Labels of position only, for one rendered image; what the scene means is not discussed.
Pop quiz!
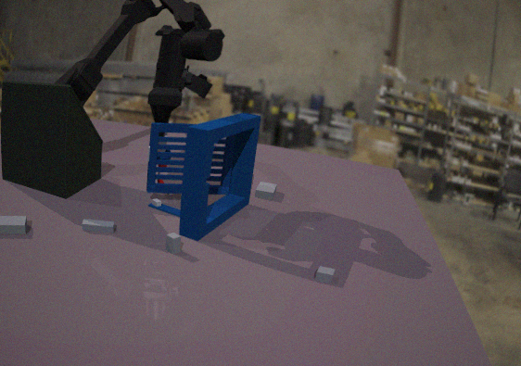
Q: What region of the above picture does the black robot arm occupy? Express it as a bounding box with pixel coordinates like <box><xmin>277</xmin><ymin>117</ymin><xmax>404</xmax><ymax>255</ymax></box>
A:
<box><xmin>55</xmin><ymin>0</ymin><xmax>225</xmax><ymax>105</ymax></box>

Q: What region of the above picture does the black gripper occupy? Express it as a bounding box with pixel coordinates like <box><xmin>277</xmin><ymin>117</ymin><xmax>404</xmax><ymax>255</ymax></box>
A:
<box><xmin>147</xmin><ymin>57</ymin><xmax>185</xmax><ymax>123</ymax></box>

